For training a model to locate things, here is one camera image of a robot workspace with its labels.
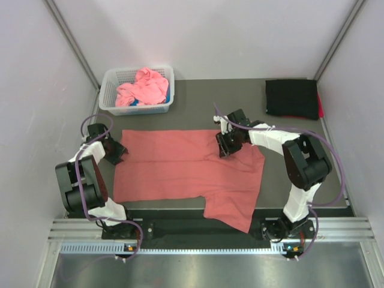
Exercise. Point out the salmon pink t shirt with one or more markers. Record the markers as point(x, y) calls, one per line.
point(183, 164)

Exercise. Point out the folded black t shirt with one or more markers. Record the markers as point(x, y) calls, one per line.
point(292, 98)

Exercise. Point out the slotted grey cable duct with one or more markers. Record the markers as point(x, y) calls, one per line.
point(120, 248)

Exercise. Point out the pink t shirt in basket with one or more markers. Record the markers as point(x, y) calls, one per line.
point(142, 75)

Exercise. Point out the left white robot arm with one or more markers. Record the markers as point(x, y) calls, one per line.
point(81, 184)

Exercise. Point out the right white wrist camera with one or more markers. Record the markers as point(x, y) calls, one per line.
point(225, 126)

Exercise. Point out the folded red t shirt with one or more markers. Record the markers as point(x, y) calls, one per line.
point(320, 110)

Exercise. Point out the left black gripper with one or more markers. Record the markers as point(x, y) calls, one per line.
point(120, 150)

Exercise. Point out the white plastic basket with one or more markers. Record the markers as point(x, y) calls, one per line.
point(117, 76)

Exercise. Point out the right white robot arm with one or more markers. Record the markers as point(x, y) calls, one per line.
point(306, 161)

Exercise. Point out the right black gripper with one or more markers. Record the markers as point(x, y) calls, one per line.
point(225, 149)

